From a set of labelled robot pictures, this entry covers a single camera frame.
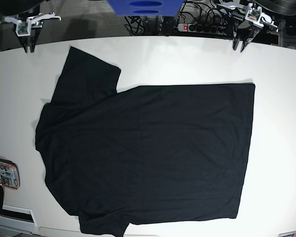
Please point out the black T-shirt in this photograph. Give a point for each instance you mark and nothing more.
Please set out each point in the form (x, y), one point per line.
(151, 154)

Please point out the small sticker label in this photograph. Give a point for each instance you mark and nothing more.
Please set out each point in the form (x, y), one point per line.
(288, 234)

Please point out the white tray at table edge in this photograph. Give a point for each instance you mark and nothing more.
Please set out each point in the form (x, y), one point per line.
(17, 219)

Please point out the black power strip red switch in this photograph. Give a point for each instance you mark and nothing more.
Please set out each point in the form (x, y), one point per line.
(212, 29)

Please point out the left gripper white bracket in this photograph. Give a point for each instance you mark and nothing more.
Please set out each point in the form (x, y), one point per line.
(238, 13)

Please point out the blue plastic box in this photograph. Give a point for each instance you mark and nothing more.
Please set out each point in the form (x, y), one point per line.
(145, 7)

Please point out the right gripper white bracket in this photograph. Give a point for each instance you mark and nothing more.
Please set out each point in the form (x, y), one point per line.
(23, 28)

